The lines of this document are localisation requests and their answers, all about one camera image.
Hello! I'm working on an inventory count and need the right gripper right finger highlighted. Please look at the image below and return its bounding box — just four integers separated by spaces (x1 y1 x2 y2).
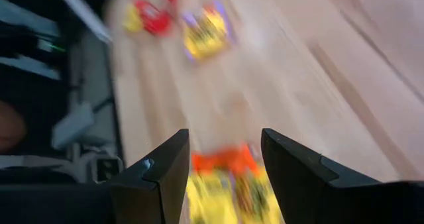
260 127 382 224

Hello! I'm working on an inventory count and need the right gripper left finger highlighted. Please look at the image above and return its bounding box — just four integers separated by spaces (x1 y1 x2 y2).
110 128 191 224

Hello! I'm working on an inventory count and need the yellow candy pack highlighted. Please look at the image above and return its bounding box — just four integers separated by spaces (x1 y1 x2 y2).
181 0 236 62
121 1 142 33
185 170 238 224
237 166 286 224

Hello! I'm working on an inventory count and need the orange candy pack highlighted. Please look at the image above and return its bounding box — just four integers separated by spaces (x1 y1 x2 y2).
191 143 261 177

